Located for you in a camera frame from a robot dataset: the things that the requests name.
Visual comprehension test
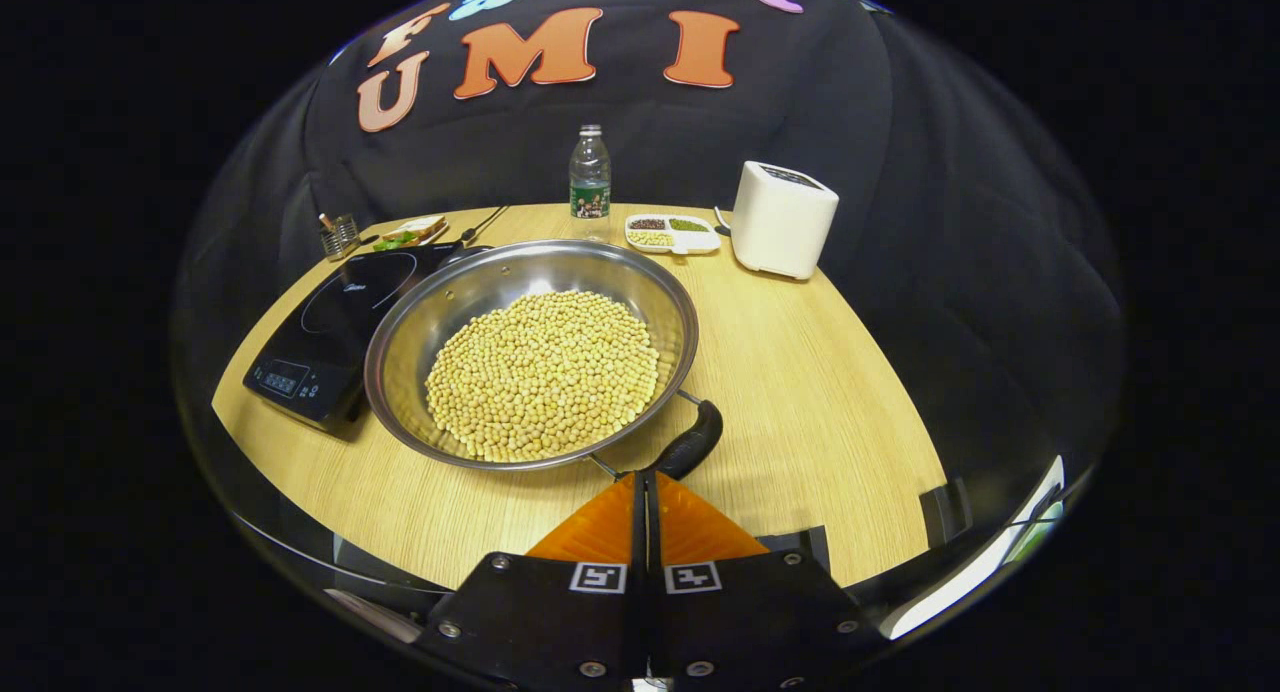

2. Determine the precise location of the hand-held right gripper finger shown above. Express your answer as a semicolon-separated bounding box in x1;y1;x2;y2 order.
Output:
648;472;881;692
415;472;649;692

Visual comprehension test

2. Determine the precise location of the pile of yellow soybeans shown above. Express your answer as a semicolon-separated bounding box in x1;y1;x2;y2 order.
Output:
425;290;661;463

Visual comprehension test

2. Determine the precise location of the stainless steel pot black handle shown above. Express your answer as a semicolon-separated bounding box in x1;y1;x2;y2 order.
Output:
363;239;724;481

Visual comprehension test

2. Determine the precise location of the black induction cooktop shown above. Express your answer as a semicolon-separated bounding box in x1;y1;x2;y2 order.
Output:
242;242;491;435

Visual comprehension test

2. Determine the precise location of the white divided bean dish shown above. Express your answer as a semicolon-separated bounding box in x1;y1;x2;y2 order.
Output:
625;214;722;256

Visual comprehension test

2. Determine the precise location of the white toaster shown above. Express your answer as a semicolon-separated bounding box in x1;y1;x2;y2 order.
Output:
732;161;840;281

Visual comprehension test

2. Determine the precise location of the clear plastic water bottle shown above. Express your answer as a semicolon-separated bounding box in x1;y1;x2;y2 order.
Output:
569;124;612;243

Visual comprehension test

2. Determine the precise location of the small white plate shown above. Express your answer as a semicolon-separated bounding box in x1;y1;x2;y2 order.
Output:
385;215;451;249

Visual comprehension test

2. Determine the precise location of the sandwich with lettuce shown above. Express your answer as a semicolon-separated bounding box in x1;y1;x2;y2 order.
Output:
372;217;446;253

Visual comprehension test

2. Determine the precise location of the black power cable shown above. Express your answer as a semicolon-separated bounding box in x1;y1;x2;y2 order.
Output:
460;205;509;245

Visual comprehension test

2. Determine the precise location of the metal wire utensil holder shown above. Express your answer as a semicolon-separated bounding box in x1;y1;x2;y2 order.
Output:
318;212;361;263

